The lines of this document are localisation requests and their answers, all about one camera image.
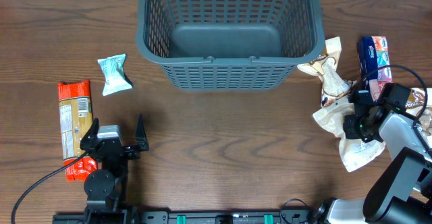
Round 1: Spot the beige snack bag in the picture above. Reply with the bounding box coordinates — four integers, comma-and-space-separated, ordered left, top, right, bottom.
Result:
297, 36, 385, 172

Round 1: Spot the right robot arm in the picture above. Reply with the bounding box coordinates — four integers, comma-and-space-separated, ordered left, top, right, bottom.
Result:
141, 84, 431, 224

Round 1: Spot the red orange snack packet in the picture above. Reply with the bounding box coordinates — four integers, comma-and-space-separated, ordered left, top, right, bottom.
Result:
57, 80, 98, 181

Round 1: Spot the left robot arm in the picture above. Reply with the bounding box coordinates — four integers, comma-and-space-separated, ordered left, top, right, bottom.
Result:
80, 119, 141, 224

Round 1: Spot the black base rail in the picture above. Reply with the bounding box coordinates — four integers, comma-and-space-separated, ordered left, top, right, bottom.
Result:
52, 209, 391, 224

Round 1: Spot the mint green wipes packet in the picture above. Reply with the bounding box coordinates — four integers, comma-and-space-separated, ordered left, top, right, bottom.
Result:
97, 53, 132, 96

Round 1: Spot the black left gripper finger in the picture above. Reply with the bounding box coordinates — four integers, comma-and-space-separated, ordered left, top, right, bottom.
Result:
135, 115, 149, 151
80, 118, 99, 150

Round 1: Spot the blue tissue pack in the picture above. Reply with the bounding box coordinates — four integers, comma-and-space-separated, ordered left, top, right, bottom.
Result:
357, 36, 393, 101

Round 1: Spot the grey plastic basket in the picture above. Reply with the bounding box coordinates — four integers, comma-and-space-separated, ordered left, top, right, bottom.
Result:
136, 0, 325, 91

